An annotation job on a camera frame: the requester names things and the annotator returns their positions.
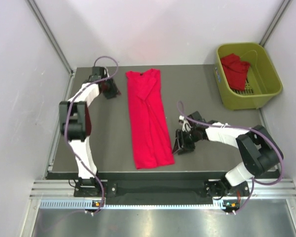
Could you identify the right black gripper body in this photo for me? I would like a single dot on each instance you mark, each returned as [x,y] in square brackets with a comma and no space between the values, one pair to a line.
[189,139]

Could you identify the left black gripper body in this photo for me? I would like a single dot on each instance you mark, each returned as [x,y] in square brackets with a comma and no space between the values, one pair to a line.
[107,82]

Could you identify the bright pink t shirt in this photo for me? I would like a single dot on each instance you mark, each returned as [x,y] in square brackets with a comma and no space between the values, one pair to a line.
[151,141]

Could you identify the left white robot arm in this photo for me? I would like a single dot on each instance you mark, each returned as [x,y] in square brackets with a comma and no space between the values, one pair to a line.
[76,127]

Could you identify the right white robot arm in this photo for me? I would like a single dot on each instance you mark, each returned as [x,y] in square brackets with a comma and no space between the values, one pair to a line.
[258,151]

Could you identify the dark red t shirt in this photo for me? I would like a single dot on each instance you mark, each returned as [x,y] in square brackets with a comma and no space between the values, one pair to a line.
[235,71]

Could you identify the olive green plastic basket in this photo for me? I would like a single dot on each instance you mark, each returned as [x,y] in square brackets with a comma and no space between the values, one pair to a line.
[262,81]

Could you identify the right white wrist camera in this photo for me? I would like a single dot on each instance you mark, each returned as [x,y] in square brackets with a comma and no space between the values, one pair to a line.
[186,127]

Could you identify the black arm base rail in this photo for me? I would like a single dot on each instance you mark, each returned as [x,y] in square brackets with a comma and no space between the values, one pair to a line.
[159,188]

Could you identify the left aluminium frame post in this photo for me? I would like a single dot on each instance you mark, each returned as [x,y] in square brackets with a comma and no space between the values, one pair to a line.
[33,6]

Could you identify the aluminium frame post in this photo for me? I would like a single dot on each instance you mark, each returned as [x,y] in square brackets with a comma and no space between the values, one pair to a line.
[33,6]
[275,21]

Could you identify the grey aluminium front rail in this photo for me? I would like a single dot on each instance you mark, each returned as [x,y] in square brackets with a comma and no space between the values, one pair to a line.
[53,189]

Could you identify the slotted grey cable duct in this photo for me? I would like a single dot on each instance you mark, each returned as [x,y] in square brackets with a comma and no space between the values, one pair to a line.
[93,204]

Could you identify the right aluminium frame post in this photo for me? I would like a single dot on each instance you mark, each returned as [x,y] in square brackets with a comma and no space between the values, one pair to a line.
[275,21]

